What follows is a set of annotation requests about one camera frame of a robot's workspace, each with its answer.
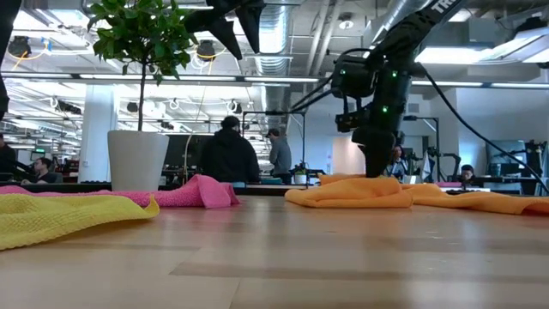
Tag green leafy indoor tree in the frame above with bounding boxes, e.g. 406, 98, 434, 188
87, 0, 201, 132

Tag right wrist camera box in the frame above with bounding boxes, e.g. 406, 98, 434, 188
334, 110, 366, 133

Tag orange microfiber towel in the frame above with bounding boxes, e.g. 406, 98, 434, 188
401, 182, 549, 216
284, 173, 413, 210

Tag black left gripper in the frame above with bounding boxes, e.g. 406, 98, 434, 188
184, 0, 267, 61

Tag long ceiling light strip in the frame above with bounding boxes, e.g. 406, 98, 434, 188
0, 71, 321, 85

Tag pink microfiber towel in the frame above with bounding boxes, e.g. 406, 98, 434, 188
0, 173, 241, 210

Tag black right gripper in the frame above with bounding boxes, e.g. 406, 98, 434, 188
351, 126, 398, 179

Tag black computer monitor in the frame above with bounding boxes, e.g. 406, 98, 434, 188
165, 134, 203, 169

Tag bright ceiling light panel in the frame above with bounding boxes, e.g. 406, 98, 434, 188
413, 25, 549, 65

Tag silver ribbed ventilation duct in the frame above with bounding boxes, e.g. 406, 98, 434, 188
255, 0, 293, 112

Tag long black right arm cable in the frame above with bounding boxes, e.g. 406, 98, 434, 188
422, 64, 549, 194

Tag black ceiling dome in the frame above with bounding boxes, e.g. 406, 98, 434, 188
196, 39, 217, 61
7, 36, 32, 59

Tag yellow microfiber towel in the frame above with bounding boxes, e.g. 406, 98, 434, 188
0, 192, 160, 252

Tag white building column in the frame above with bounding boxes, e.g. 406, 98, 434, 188
78, 83, 119, 184

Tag grey computer monitor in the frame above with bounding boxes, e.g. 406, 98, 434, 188
486, 139, 528, 165

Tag white plant pot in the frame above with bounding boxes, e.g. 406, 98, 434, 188
106, 130, 171, 193

